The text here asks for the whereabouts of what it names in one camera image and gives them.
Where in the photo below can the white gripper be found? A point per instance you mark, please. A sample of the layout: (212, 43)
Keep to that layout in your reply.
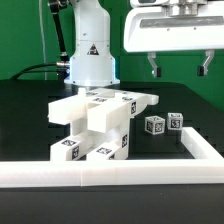
(175, 25)

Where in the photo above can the white tagged cube nut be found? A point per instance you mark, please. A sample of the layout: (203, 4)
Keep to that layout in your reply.
(174, 121)
(154, 125)

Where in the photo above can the white chair seat part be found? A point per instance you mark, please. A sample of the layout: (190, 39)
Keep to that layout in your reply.
(117, 135)

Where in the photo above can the white chair back part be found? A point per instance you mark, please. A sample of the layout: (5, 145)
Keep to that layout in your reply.
(103, 108)

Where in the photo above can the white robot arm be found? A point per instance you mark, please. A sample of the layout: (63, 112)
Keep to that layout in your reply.
(92, 64)

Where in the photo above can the white U-shaped obstacle frame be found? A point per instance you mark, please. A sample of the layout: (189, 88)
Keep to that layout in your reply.
(205, 166)

